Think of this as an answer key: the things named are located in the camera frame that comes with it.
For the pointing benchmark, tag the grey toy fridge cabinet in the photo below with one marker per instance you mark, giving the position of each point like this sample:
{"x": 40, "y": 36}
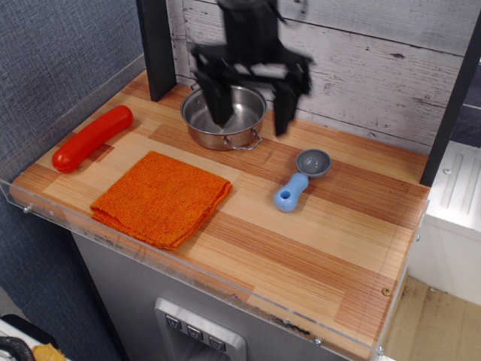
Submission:
{"x": 129, "y": 288}

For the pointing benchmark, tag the orange knitted cloth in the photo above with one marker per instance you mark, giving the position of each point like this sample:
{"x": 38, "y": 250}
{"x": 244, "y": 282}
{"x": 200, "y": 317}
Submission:
{"x": 161, "y": 201}

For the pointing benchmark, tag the blue spoon with grey bowl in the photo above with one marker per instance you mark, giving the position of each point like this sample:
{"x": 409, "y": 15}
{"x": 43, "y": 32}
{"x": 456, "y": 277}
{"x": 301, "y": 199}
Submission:
{"x": 310, "y": 163}

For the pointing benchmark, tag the dark grey right post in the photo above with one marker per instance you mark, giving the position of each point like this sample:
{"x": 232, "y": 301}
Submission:
{"x": 454, "y": 105}

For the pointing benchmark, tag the red plastic sausage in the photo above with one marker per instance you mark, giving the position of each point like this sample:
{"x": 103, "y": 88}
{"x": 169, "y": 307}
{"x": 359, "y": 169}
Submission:
{"x": 69, "y": 156}

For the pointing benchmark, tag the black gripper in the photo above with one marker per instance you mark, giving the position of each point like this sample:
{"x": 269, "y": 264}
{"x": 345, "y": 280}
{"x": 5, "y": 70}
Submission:
{"x": 252, "y": 38}

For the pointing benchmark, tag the clear acrylic guard rail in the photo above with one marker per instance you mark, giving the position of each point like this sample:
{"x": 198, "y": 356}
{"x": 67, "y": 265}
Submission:
{"x": 327, "y": 272}

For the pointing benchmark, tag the silver dispenser button panel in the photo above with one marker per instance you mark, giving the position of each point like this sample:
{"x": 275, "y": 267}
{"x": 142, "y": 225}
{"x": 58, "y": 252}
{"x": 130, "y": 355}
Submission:
{"x": 189, "y": 336}

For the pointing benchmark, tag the silver metal pot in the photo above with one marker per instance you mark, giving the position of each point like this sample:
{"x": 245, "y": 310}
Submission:
{"x": 241, "y": 132}

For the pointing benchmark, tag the white side cabinet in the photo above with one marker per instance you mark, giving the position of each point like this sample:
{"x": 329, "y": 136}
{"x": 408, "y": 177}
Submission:
{"x": 446, "y": 250}

